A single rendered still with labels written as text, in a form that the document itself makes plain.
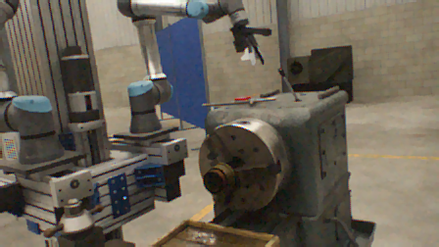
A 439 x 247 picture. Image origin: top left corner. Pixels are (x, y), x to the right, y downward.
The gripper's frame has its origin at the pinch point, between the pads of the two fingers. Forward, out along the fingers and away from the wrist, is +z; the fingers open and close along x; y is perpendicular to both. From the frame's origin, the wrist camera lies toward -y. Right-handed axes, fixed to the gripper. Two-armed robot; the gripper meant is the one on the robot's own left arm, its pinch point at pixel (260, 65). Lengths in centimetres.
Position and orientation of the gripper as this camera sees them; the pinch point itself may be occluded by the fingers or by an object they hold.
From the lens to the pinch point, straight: 161.5
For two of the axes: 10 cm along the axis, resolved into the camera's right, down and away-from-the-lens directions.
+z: 3.4, 9.4, 0.5
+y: -8.6, 2.9, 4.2
